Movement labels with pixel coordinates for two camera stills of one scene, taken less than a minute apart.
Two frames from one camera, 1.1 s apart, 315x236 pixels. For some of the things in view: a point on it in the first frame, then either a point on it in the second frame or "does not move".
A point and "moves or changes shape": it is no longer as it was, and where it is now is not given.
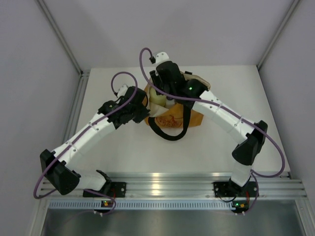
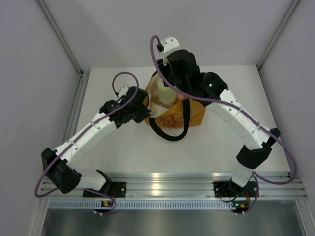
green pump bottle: [159, 100] moves or changes shape
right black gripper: [154, 78] -> [163, 68]
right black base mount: [227, 189] does not move
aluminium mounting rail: [269, 184] does not move
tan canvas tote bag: [180, 116] does not move
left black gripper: [144, 114] does not move
